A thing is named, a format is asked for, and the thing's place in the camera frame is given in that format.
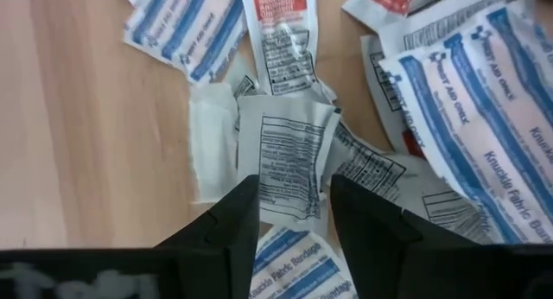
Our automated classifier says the plain white packet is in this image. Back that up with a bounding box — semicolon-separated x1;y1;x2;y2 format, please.
188;81;239;204

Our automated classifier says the blue-striped white bandage packet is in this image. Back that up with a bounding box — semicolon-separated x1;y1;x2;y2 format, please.
378;0;553;245

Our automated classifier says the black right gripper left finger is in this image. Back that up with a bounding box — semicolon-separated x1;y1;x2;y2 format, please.
0;174;261;299

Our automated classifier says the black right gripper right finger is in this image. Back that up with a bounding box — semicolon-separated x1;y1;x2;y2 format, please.
329;174;553;299

